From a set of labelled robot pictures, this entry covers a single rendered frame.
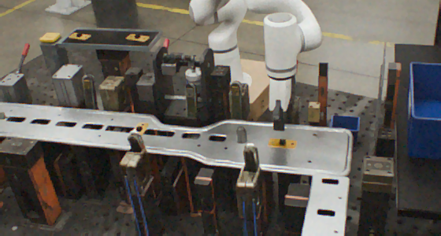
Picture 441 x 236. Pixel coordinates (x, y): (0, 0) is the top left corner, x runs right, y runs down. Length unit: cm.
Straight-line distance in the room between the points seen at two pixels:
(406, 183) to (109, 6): 366
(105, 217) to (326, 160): 80
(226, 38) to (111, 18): 272
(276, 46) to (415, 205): 52
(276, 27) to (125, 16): 350
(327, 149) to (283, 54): 34
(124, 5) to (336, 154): 343
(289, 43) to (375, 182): 42
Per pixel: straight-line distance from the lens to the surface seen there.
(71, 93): 188
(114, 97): 180
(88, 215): 187
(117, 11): 469
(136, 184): 151
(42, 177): 176
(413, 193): 138
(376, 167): 139
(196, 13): 203
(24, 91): 208
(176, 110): 181
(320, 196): 138
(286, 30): 131
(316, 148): 153
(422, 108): 169
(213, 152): 154
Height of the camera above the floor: 194
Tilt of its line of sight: 34 degrees down
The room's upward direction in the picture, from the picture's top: 6 degrees counter-clockwise
